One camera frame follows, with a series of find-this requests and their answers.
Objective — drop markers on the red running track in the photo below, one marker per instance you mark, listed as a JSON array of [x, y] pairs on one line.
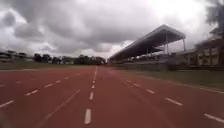
[[110, 100]]

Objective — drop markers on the low stand building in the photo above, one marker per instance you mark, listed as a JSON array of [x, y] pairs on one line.
[[13, 56]]

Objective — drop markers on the grass strip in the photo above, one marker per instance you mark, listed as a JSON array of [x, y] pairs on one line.
[[186, 76]]

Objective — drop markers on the distant row of trees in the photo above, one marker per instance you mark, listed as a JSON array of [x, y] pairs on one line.
[[86, 60]]

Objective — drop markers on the white painted lane lines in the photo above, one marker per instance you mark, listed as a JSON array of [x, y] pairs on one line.
[[87, 116]]

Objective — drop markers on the yellowish multi-storey building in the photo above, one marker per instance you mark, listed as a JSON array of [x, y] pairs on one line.
[[208, 53]]

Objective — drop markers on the grandstand with flat roof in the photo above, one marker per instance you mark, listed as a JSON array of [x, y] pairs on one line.
[[150, 41]]

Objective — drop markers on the grass field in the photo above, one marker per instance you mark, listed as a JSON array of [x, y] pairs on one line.
[[26, 65]]

